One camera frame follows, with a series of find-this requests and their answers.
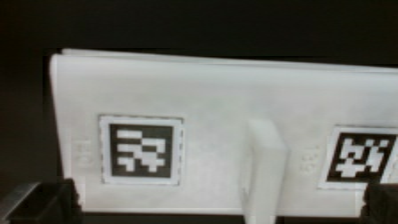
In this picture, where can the white cabinet door panel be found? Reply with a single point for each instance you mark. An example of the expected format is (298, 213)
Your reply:
(220, 136)

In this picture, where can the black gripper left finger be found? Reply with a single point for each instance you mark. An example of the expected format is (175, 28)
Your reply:
(42, 203)

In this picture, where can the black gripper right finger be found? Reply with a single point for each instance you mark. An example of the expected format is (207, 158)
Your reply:
(380, 212)

